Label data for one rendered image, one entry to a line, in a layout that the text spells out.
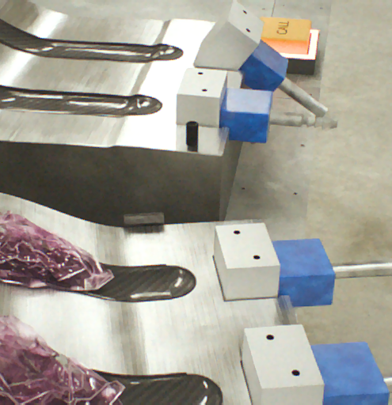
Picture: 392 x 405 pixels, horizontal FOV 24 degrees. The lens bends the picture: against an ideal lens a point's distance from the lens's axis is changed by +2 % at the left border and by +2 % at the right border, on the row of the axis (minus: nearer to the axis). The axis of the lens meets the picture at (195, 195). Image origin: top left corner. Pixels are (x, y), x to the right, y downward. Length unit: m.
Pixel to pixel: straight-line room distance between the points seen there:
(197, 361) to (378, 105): 2.25
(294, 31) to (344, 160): 1.44
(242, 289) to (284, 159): 0.29
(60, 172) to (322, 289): 0.24
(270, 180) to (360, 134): 1.77
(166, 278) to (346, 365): 0.15
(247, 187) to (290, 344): 0.31
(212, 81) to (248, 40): 0.08
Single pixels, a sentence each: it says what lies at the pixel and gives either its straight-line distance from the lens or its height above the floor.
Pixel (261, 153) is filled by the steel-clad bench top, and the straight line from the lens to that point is 0.90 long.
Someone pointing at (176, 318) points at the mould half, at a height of 0.86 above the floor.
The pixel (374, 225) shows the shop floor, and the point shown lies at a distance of 2.25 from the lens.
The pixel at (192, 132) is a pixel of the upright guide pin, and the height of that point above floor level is 0.90.
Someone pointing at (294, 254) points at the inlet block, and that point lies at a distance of 0.65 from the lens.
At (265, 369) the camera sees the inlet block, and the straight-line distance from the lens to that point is 0.54.
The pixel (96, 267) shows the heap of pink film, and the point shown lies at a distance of 0.64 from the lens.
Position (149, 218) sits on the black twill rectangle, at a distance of 0.69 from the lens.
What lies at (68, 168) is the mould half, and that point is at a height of 0.86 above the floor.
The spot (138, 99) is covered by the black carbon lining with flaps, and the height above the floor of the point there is 0.89.
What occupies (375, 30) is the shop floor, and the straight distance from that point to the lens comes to 3.29.
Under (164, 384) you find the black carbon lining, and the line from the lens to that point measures 0.57.
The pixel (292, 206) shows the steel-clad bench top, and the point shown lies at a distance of 0.82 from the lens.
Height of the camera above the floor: 1.25
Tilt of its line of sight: 33 degrees down
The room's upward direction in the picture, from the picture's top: 1 degrees clockwise
